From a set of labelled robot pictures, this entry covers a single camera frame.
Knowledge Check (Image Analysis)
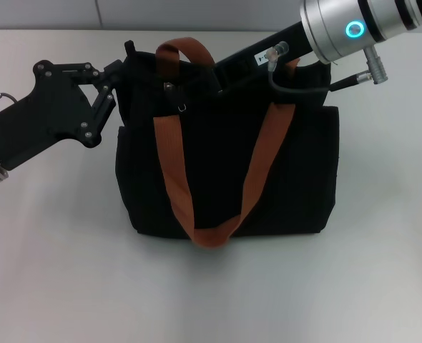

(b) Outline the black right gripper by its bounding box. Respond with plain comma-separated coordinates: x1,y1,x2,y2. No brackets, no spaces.
162,21,318,104

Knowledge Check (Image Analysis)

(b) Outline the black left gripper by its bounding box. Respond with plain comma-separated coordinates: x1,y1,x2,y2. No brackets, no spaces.
0,59,124,171

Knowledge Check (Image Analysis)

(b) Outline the silver zipper pull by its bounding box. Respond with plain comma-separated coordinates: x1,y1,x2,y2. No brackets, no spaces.
162,81,188,113

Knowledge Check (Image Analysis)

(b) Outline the black food bag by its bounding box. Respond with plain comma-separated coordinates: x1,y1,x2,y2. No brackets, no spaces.
114,36,342,250

